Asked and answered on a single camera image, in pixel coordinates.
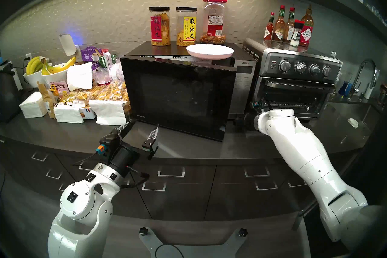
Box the steel sink basin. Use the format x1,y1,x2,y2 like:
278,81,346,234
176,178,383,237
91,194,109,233
328,103,378,152

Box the white fruit bowl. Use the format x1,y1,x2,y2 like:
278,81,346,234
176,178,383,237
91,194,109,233
24,69,46,88
41,62,73,85

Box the large orange hot sauce bottle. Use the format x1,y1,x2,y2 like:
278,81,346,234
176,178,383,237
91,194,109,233
299,4,314,47

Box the snack jar red label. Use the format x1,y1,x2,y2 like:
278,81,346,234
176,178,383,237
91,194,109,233
148,7,171,46

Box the black looped wrist cable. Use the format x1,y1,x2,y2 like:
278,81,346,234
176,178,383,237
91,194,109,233
120,165,150,190

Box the draped white paper napkin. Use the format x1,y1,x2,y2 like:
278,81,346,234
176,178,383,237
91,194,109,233
67,62,93,91

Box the small red hot sauce bottle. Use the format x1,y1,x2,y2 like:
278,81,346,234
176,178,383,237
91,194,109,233
264,12,275,41

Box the small white paper napkin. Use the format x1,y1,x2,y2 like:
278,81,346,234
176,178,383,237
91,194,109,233
54,103,85,123

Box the thin black camera cable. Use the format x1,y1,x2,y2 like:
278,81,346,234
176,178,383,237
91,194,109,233
73,153,98,166

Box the green red tea packets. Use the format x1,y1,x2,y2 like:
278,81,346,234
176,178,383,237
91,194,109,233
98,48,119,69

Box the stainless steel toaster oven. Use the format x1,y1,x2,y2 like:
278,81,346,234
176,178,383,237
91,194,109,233
243,37,343,119

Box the white plastic forks bundle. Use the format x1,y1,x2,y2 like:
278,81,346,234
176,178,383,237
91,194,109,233
109,59,123,81

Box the yellow wrapped cake packs pile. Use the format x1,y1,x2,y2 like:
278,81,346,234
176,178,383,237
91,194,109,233
60,80,130,113

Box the greenish yellow banana bunch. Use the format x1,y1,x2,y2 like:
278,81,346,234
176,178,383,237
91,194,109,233
26,56,43,76

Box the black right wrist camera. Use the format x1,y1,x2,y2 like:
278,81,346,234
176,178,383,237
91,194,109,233
249,100,265,113

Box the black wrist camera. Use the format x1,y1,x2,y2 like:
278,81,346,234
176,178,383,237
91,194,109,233
96,133,121,156
249,100,265,113

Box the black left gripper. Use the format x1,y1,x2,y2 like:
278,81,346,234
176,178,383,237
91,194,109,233
109,119,160,177

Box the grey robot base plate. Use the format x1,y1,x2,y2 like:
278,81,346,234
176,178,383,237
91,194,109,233
139,227,248,258

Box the black microwave body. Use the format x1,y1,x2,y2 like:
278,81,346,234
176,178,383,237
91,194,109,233
125,41,257,120

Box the white round plate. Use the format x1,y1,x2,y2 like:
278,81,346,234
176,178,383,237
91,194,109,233
186,44,235,60

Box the white plug-in wall device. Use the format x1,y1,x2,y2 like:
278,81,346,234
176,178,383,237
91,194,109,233
58,34,77,56

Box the brown paper snack bag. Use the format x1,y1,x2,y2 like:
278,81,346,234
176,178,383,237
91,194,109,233
37,81,58,119

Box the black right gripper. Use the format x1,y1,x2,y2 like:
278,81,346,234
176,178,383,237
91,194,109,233
235,111,257,131

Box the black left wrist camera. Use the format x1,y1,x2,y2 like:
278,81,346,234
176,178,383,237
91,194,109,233
96,133,121,156

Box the white soap dispenser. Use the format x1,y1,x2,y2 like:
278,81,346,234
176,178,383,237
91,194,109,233
364,69,381,100

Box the white box French flag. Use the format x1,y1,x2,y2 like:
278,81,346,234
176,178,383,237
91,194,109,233
79,106,97,120

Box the clear jar red lid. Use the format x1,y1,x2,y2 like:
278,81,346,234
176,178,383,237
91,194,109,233
200,0,228,45

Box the chrome kitchen faucet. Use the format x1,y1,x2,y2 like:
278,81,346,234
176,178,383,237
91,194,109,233
348,59,378,101

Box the purple biscotti bag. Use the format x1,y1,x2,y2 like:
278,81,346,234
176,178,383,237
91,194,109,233
81,46,103,71

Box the snack jar yellow label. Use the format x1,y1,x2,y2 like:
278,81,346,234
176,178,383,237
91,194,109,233
176,7,197,47

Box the dark lower cabinet run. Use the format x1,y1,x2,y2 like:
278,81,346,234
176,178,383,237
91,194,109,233
0,136,357,221

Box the clear cup of plastic spoons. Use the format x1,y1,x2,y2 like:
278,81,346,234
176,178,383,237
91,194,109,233
94,67,113,86

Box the ripe yellow banana bunch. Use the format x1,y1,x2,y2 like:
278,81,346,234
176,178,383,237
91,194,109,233
41,56,77,75

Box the white napkin stack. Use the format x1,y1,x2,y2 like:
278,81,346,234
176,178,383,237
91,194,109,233
19,92,48,118

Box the pink Korean snack pack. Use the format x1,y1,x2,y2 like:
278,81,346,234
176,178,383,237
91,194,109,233
48,81,70,96

